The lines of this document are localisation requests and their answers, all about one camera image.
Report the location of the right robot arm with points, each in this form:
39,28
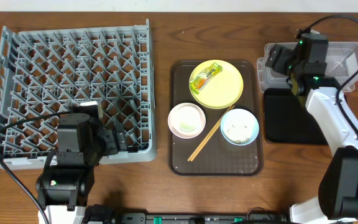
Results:
337,198

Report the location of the light blue bowl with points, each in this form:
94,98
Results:
241,116

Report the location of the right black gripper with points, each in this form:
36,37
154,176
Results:
281,58

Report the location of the food scraps in bowl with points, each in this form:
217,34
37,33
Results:
237,133

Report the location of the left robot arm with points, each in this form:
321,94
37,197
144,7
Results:
68,175

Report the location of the dark brown serving tray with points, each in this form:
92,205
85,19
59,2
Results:
218,157

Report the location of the pink small bowl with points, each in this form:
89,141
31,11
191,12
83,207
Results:
186,120

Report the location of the black rectangular waste bin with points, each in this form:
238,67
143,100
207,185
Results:
313,119

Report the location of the grey plastic dishwasher rack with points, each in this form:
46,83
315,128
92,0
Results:
47,71

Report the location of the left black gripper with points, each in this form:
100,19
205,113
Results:
119,140

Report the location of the green orange snack wrapper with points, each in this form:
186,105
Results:
204,76

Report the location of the clear plastic waste bin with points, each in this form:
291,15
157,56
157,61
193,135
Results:
341,59

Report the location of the yellow round plate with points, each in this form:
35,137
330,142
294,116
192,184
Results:
223,90

